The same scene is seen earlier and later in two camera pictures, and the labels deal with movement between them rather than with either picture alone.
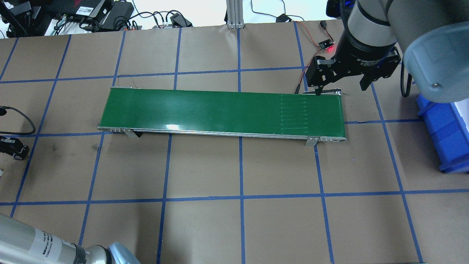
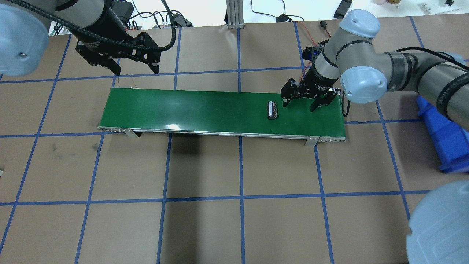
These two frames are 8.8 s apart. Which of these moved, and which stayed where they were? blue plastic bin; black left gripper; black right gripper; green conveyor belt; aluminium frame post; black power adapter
Moved: black right gripper; black left gripper
Stayed: aluminium frame post; blue plastic bin; black power adapter; green conveyor belt
